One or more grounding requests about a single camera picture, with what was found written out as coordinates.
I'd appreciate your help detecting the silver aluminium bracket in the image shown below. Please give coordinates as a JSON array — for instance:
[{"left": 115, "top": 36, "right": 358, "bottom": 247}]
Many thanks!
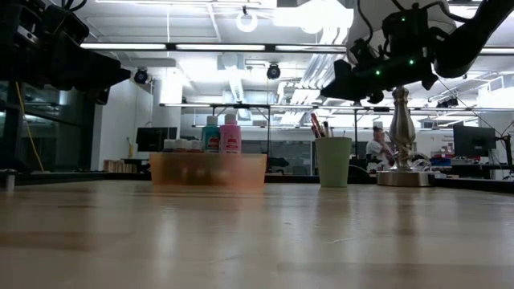
[{"left": 0, "top": 168, "right": 18, "bottom": 193}]

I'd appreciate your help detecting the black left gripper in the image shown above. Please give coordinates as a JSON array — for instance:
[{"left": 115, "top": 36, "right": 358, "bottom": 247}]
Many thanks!
[{"left": 23, "top": 38, "right": 132, "bottom": 106}]

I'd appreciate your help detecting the black framed glass partition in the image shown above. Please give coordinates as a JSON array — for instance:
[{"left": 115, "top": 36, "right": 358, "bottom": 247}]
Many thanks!
[{"left": 0, "top": 79, "right": 100, "bottom": 173}]

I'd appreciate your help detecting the black computer monitor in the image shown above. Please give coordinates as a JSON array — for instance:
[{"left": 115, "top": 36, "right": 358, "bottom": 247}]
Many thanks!
[
  {"left": 135, "top": 126, "right": 179, "bottom": 153},
  {"left": 452, "top": 124, "right": 498, "bottom": 158}
]

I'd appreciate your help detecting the long ceiling light bar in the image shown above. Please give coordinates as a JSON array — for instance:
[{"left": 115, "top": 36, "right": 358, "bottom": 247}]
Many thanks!
[
  {"left": 275, "top": 44, "right": 348, "bottom": 54},
  {"left": 175, "top": 43, "right": 267, "bottom": 52},
  {"left": 80, "top": 43, "right": 168, "bottom": 51}
]

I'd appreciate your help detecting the yellow hanging cable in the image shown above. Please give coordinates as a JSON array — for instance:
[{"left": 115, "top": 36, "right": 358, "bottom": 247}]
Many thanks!
[{"left": 14, "top": 82, "right": 46, "bottom": 173}]

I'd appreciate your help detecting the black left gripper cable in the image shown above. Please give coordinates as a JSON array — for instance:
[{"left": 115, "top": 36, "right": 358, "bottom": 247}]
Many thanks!
[{"left": 59, "top": 0, "right": 88, "bottom": 13}]

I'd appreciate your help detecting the large pink paint bottle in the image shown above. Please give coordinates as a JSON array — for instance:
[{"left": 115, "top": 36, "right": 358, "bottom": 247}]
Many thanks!
[{"left": 218, "top": 113, "right": 243, "bottom": 155}]

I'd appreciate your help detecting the cluttered background desk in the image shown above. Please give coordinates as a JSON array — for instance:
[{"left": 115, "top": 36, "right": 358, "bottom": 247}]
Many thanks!
[{"left": 429, "top": 149, "right": 514, "bottom": 181}]

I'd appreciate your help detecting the table lamp white shade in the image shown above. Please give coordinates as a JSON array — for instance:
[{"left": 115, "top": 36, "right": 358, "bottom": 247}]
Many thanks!
[{"left": 345, "top": 0, "right": 459, "bottom": 188}]

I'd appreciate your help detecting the round ceiling ring light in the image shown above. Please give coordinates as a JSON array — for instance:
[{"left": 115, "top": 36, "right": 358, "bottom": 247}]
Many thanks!
[{"left": 235, "top": 6, "right": 259, "bottom": 35}]

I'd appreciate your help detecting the green plastic cup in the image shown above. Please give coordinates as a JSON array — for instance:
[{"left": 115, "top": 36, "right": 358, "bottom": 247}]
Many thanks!
[{"left": 314, "top": 136, "right": 353, "bottom": 189}]

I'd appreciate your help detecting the orange plastic bin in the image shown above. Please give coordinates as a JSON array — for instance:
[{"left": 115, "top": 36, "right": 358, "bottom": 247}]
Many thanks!
[{"left": 149, "top": 152, "right": 268, "bottom": 189}]

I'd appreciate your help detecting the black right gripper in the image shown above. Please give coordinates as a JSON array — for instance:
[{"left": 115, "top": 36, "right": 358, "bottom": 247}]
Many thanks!
[{"left": 320, "top": 35, "right": 439, "bottom": 105}]

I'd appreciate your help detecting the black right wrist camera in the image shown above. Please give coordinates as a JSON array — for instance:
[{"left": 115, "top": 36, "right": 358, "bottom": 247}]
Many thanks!
[{"left": 381, "top": 6, "right": 434, "bottom": 54}]

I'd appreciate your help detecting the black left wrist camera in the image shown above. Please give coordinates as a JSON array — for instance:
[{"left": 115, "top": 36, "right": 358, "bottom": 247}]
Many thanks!
[{"left": 42, "top": 3, "right": 91, "bottom": 46}]

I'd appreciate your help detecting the black office chair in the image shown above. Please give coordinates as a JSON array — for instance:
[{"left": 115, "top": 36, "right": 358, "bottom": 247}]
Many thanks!
[{"left": 266, "top": 156, "right": 291, "bottom": 175}]

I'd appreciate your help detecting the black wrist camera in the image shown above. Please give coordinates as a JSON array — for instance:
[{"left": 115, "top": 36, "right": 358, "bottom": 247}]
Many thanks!
[
  {"left": 42, "top": 3, "right": 91, "bottom": 46},
  {"left": 381, "top": 6, "right": 434, "bottom": 54}
]

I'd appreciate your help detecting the large teal paint bottle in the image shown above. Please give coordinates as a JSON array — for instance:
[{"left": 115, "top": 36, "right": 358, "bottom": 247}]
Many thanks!
[{"left": 201, "top": 115, "right": 222, "bottom": 154}]

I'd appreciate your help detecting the person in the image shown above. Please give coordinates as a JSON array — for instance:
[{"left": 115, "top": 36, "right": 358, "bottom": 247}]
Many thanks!
[{"left": 365, "top": 125, "right": 397, "bottom": 172}]

